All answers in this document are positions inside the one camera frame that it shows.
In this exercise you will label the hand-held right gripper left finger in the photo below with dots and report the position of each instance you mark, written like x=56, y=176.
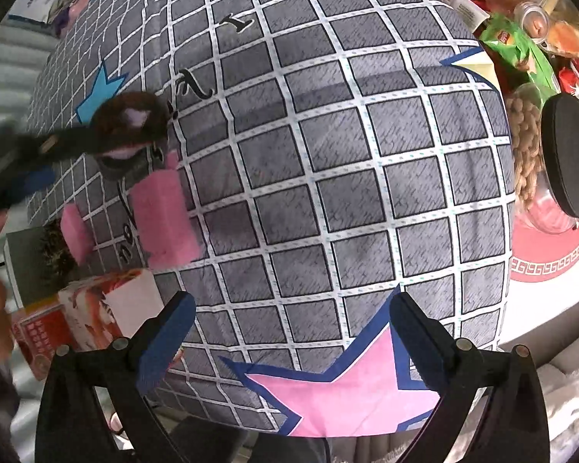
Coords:
x=169, y=342

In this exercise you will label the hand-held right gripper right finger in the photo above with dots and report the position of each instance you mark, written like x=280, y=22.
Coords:
x=415, y=342

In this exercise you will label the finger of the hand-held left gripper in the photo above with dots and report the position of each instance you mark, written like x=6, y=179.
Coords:
x=36, y=178
x=62, y=142

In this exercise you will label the brown pink plush toy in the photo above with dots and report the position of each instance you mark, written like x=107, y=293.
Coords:
x=120, y=125

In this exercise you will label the small pink sponge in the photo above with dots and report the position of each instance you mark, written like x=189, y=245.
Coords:
x=77, y=234

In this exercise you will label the leopard print cloth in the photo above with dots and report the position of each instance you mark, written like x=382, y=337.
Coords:
x=53, y=251

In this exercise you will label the pale pleated curtain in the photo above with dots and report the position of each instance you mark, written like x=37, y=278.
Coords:
x=5, y=72

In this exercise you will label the red printed packet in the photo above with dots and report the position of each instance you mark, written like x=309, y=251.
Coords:
x=77, y=308

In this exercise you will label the large pink sponge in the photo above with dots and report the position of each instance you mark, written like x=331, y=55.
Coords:
x=161, y=217

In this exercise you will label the pink cloth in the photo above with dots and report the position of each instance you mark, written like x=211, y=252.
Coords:
x=84, y=0

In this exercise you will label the red round patterned mat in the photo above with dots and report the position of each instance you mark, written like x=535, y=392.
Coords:
x=550, y=260

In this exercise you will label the grey checked blanket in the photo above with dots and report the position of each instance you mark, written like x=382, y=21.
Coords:
x=318, y=154

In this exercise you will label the bag of peanuts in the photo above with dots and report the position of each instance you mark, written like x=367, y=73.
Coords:
x=523, y=144

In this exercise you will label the black round disc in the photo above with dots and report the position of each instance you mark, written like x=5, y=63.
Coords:
x=567, y=154

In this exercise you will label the red snack packet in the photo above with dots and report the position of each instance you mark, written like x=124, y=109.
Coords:
x=576, y=84

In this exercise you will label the green snack packet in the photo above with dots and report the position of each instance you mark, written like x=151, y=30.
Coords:
x=516, y=43

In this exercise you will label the white bottle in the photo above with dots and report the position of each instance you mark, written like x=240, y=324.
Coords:
x=468, y=2

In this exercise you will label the clear plastic jar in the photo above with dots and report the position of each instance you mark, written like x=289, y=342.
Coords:
x=535, y=19

